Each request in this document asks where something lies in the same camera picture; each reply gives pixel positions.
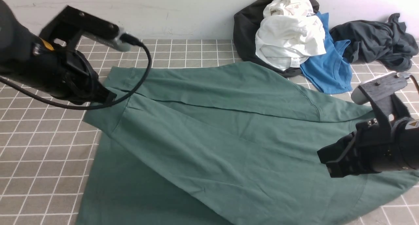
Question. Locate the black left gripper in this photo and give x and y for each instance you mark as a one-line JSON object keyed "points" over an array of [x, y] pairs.
{"points": [[76, 80]]}

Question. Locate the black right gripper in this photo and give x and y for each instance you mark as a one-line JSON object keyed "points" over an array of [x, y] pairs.
{"points": [[368, 150]]}

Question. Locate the green long-sleeved shirt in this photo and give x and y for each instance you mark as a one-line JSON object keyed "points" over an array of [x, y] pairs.
{"points": [[231, 145]]}

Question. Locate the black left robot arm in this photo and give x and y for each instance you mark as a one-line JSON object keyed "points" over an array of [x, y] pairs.
{"points": [[49, 62]]}

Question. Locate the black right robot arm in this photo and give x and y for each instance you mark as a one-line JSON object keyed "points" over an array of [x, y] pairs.
{"points": [[408, 144]]}

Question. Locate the blue shirt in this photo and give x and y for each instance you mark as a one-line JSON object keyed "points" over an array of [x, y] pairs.
{"points": [[330, 73]]}

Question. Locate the white shirt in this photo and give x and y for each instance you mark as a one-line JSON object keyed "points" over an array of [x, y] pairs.
{"points": [[289, 34]]}

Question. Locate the dark grey garment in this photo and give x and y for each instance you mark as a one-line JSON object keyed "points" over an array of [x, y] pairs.
{"points": [[386, 42]]}

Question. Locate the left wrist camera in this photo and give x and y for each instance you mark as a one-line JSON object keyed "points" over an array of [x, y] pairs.
{"points": [[71, 24]]}

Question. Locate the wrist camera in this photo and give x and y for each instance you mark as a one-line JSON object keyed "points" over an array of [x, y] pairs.
{"points": [[71, 24], [380, 93]]}

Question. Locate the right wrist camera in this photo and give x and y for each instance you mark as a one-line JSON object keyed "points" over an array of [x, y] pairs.
{"points": [[380, 93]]}

